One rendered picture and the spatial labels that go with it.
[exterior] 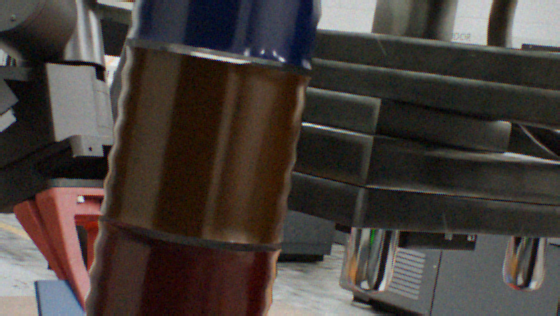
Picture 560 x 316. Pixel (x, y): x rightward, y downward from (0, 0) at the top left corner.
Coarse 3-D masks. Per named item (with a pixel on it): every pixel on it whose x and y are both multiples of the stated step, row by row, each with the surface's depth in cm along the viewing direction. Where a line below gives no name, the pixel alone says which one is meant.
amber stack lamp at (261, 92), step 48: (144, 48) 21; (144, 96) 21; (192, 96) 21; (240, 96) 21; (288, 96) 21; (144, 144) 21; (192, 144) 21; (240, 144) 21; (288, 144) 22; (144, 192) 21; (192, 192) 21; (240, 192) 21; (288, 192) 22; (240, 240) 21
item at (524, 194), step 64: (384, 0) 49; (448, 0) 49; (256, 64) 52; (320, 64) 49; (384, 64) 46; (448, 64) 44; (512, 64) 42; (320, 128) 44; (384, 128) 45; (448, 128) 49; (320, 192) 44; (384, 192) 43; (448, 192) 46; (512, 192) 49; (384, 256) 44; (512, 256) 53
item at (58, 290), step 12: (36, 288) 66; (48, 288) 67; (60, 288) 67; (72, 288) 68; (36, 300) 66; (48, 300) 66; (60, 300) 67; (72, 300) 68; (48, 312) 66; (60, 312) 67; (72, 312) 67; (84, 312) 68
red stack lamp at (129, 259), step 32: (128, 224) 22; (96, 256) 22; (128, 256) 21; (160, 256) 21; (192, 256) 21; (224, 256) 21; (256, 256) 21; (96, 288) 22; (128, 288) 21; (160, 288) 21; (192, 288) 21; (224, 288) 21; (256, 288) 21
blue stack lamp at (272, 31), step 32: (160, 0) 21; (192, 0) 21; (224, 0) 20; (256, 0) 20; (288, 0) 21; (320, 0) 22; (160, 32) 21; (192, 32) 21; (224, 32) 20; (256, 32) 21; (288, 32) 21; (288, 64) 21
